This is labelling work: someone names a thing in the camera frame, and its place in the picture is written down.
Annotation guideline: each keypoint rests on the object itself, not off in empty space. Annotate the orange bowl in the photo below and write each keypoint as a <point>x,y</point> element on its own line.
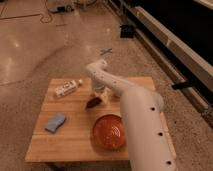
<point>108,132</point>

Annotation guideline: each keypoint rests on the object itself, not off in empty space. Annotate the black box on floor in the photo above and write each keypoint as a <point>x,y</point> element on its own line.
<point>127,31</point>

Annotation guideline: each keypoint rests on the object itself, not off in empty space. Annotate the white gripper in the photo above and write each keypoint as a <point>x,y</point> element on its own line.
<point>100,91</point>

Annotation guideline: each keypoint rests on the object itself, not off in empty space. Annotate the white plastic bottle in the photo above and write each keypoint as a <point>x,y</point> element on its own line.
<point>67,88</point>

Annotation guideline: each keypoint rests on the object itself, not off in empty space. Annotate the wooden table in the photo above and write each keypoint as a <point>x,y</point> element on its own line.
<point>72,141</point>

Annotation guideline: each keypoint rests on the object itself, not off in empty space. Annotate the black bracket on rail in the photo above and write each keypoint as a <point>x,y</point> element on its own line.
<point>182,85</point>

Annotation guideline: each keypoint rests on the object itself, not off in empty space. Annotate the blue sponge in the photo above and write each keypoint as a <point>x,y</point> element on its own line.
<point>55,122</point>

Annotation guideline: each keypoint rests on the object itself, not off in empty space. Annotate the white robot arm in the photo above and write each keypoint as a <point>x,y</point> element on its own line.
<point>140,107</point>

